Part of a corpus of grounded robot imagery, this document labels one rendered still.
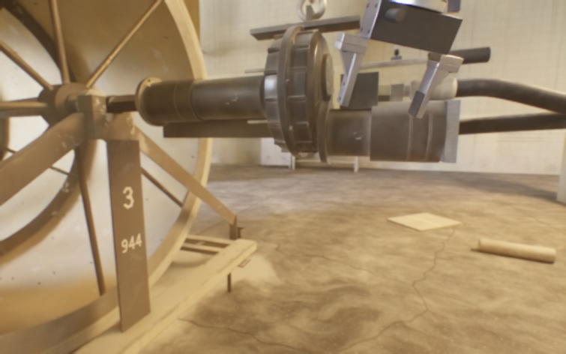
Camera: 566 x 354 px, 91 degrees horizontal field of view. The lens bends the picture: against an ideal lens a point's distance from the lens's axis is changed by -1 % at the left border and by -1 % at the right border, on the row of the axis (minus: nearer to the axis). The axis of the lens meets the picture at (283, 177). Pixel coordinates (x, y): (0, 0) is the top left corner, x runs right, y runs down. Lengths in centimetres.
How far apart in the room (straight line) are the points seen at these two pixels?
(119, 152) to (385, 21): 81
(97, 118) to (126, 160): 14
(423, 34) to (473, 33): 887
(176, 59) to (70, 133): 97
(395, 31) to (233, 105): 41
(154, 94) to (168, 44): 99
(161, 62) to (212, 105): 117
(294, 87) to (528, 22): 928
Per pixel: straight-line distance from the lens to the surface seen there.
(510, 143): 926
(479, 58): 71
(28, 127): 300
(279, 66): 58
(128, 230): 105
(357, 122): 63
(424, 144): 62
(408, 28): 48
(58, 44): 122
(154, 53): 190
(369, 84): 65
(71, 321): 129
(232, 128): 86
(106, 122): 102
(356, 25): 73
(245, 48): 1010
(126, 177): 102
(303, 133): 60
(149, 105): 87
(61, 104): 114
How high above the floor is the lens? 81
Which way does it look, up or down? 7 degrees down
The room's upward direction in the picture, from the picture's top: straight up
